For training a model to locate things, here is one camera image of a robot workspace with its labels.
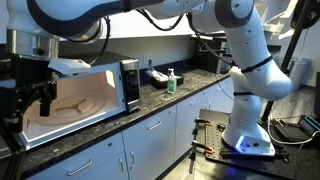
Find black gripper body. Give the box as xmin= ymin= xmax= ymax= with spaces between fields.
xmin=9 ymin=54 xmax=58 ymax=98

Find glass microwave turntable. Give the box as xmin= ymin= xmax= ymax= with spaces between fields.
xmin=32 ymin=94 xmax=110 ymax=127

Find black microwave oven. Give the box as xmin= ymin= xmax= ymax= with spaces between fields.
xmin=18 ymin=51 xmax=142 ymax=151

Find white crumpled tissue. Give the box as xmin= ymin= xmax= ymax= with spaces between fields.
xmin=145 ymin=68 xmax=170 ymax=83

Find black tissue box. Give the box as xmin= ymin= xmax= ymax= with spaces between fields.
xmin=146 ymin=69 xmax=185 ymax=90

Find pale blue lower cabinets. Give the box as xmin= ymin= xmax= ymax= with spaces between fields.
xmin=26 ymin=76 xmax=236 ymax=180

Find white upper cabinet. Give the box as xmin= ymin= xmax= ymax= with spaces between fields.
xmin=59 ymin=9 xmax=201 ymax=43

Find green hand sanitizer bottle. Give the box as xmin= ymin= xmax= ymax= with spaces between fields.
xmin=166 ymin=68 xmax=178 ymax=95

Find orange black clamp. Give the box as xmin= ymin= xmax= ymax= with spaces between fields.
xmin=191 ymin=139 xmax=215 ymax=155
xmin=194 ymin=117 xmax=213 ymax=128

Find black coffee machine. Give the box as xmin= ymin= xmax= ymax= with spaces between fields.
xmin=191 ymin=33 xmax=235 ymax=75

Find flat black box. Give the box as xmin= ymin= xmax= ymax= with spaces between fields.
xmin=274 ymin=122 xmax=311 ymax=143

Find white trash bin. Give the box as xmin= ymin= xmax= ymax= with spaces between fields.
xmin=274 ymin=56 xmax=315 ymax=93

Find black tripod stand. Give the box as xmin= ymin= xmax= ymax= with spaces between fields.
xmin=261 ymin=0 xmax=320 ymax=123

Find black perforated breadboard base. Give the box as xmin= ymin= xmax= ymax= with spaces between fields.
xmin=194 ymin=109 xmax=320 ymax=180

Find teal-edged black box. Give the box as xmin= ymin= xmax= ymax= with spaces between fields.
xmin=298 ymin=114 xmax=320 ymax=138

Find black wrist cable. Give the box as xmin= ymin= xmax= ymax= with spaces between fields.
xmin=64 ymin=16 xmax=112 ymax=66

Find white wall outlet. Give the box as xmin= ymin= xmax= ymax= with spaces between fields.
xmin=143 ymin=53 xmax=154 ymax=68

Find black arm loop cable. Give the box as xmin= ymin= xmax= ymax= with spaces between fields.
xmin=134 ymin=8 xmax=186 ymax=33

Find white wall shelf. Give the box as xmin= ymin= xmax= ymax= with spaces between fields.
xmin=256 ymin=0 xmax=302 ymax=41

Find white floor cable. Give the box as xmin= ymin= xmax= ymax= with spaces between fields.
xmin=266 ymin=109 xmax=320 ymax=146

